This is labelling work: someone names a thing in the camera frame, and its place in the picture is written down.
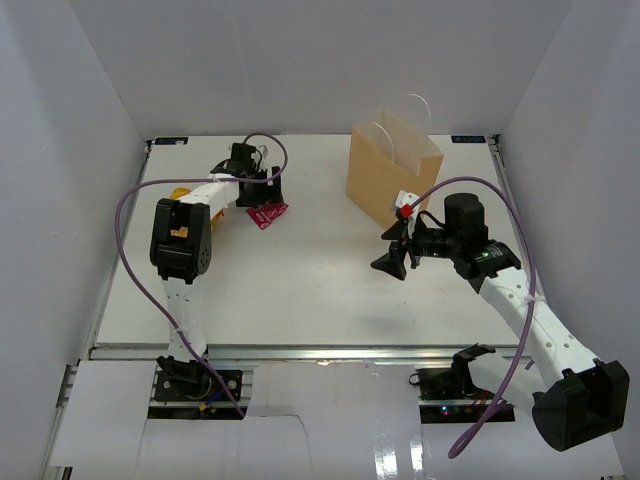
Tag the pink candy packet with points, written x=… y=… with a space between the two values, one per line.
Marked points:
x=265 y=215

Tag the orange yellow chips bag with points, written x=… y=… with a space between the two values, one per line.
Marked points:
x=194 y=212

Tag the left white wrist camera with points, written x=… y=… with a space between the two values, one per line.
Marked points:
x=260 y=154

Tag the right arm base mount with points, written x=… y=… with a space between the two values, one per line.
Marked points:
x=441 y=401

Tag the brown paper bag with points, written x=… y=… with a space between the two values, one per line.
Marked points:
x=389 y=153

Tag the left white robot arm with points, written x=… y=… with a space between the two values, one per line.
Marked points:
x=181 y=242

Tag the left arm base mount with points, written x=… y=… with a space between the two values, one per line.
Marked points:
x=199 y=393

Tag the left blue table label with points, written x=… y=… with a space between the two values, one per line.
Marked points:
x=171 y=141

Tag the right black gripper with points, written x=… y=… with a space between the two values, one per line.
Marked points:
x=393 y=262

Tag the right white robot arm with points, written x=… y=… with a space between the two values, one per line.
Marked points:
x=571 y=395

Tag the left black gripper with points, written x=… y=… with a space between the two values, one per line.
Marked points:
x=265 y=195

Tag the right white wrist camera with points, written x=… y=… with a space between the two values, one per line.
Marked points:
x=405 y=209

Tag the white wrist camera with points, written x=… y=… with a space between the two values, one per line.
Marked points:
x=260 y=154
x=405 y=209

